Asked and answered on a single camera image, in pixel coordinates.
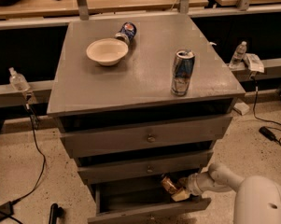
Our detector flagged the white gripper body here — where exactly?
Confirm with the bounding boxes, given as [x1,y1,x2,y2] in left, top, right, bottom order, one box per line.
[185,173,204,196]

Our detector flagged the orange soda can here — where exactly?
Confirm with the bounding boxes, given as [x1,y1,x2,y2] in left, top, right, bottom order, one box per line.
[161,176,177,194]

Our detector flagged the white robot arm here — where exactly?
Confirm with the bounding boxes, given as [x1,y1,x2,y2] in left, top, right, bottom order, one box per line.
[172,162,281,224]

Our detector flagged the grey middle drawer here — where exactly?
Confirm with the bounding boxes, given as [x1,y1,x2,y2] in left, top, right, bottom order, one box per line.
[77,150,213,184]

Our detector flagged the grey open bottom drawer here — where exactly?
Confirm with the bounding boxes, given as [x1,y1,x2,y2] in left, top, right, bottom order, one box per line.
[88,170,211,224]

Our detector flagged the grey top drawer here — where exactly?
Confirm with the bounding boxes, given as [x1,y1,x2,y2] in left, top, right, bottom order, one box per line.
[61,115,232,158]

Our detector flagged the grey wooden drawer cabinet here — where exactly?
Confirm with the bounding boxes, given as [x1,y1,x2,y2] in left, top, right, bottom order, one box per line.
[46,13,246,224]

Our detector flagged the tall blue silver can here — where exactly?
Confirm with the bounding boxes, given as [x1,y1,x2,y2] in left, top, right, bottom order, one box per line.
[171,49,195,96]

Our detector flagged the black object floor bottom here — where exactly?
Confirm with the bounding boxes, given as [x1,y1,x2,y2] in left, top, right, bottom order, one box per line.
[49,203,64,224]

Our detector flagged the blue pepsi can lying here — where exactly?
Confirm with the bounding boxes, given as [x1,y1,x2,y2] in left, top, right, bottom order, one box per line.
[115,22,137,45]

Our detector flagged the black power adapter right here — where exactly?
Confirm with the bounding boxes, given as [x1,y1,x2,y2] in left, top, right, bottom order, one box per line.
[259,126,276,141]

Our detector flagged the white block on floor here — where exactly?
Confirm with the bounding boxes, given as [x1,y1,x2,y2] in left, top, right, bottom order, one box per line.
[233,102,249,116]

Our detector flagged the clear water bottle right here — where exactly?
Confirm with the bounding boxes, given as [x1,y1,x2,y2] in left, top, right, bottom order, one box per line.
[229,41,246,68]

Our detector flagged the white bowl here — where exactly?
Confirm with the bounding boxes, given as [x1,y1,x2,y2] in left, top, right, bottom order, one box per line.
[86,38,129,66]

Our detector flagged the black adapter bottom left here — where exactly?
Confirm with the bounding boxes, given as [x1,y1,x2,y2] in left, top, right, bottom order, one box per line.
[0,202,13,221]

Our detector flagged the wooden desk background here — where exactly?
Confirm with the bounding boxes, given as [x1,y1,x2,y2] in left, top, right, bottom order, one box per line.
[0,0,179,20]

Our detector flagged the white packet on rail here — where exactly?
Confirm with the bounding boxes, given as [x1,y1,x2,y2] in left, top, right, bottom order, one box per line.
[244,53,264,73]

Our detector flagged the black cable left floor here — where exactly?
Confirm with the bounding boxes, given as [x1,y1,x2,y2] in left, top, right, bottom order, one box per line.
[10,103,47,205]

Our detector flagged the clear bottle on left rail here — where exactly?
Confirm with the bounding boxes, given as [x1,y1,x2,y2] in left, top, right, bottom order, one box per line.
[9,67,30,92]

